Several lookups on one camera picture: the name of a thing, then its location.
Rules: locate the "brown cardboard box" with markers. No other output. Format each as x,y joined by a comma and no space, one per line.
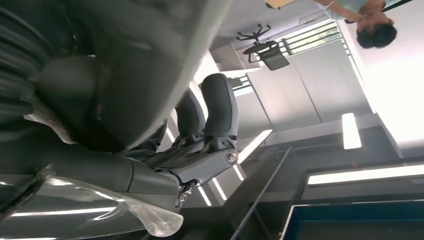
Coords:
278,3

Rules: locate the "white tall cabinet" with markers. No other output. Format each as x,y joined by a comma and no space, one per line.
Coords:
304,89

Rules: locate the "white ceiling light panel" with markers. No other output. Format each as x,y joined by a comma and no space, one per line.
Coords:
351,130
255,145
364,174

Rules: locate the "black metal rod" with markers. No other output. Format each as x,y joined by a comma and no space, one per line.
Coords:
261,195

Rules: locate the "blue metal frame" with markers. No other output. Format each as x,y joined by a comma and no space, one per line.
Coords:
331,208

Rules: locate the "window with blinds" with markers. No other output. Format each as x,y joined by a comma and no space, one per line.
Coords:
311,38

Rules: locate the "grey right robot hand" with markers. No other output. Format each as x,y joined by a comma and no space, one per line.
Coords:
82,172

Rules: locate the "black office chair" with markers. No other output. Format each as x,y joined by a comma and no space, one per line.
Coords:
271,54

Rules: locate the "person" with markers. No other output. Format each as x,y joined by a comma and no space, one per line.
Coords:
374,30

